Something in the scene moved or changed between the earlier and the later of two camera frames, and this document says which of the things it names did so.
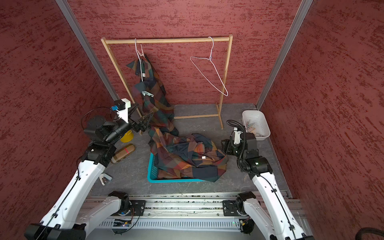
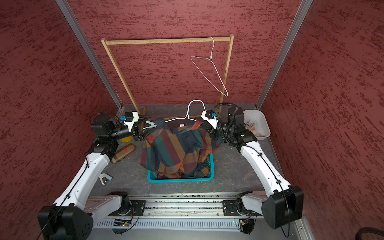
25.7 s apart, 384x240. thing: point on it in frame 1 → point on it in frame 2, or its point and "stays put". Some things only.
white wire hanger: (141, 55) → (187, 113)
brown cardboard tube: (126, 150) stays put
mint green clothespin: (144, 92) → (152, 125)
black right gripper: (227, 146) → (212, 130)
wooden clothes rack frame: (225, 38) stays put
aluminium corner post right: (303, 7) stays put
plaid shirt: (156, 98) → (179, 150)
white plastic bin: (256, 121) stays put
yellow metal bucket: (127, 137) stays put
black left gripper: (141, 125) → (141, 134)
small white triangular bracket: (104, 175) stays put
